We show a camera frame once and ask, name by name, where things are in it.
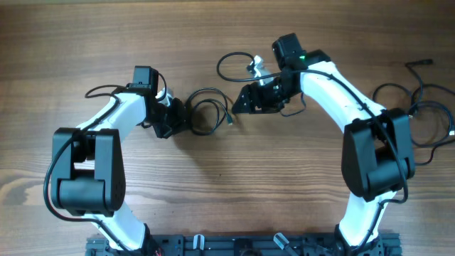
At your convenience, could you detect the black cable bundle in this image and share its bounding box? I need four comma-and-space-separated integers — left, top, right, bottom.
184, 87, 235, 137

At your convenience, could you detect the separated black cable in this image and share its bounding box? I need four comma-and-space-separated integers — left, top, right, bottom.
371, 82, 455, 149
372, 58, 455, 166

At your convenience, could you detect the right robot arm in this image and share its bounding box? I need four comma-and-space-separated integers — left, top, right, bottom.
232, 33, 415, 255

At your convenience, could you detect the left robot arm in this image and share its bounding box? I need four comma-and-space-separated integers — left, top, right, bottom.
43, 65, 186, 255

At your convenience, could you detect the left camera black cable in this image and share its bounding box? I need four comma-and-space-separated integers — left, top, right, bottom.
42, 84, 125, 252

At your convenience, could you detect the camera black cable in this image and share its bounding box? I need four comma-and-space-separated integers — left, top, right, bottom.
215, 51, 410, 250
42, 84, 125, 252

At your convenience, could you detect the left white rail clip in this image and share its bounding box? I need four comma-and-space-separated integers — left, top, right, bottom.
193, 234, 205, 251

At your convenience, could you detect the white rail clip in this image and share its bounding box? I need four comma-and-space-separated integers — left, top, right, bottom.
273, 233, 289, 250
193, 234, 205, 251

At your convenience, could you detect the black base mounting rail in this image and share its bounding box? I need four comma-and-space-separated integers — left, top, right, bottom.
85, 233, 402, 256

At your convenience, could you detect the right white rail clip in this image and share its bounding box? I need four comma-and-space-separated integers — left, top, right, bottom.
273, 233, 289, 250

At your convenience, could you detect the right camera black cable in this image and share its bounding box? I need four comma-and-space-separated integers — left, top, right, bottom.
215, 51, 410, 250

